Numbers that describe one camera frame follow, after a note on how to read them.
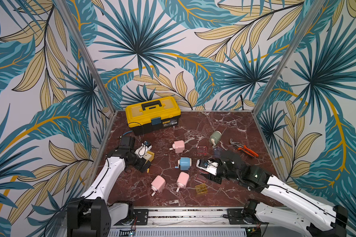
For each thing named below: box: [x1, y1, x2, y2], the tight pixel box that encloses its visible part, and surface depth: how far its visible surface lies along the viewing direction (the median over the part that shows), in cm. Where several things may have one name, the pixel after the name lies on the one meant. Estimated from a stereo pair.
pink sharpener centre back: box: [169, 140, 185, 154], surface depth 94 cm
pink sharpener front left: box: [150, 175, 166, 198], surface depth 79 cm
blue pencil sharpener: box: [174, 157, 192, 171], surface depth 88 cm
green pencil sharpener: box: [209, 130, 223, 147], surface depth 99 cm
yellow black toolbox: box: [125, 96, 181, 136], surface depth 100 cm
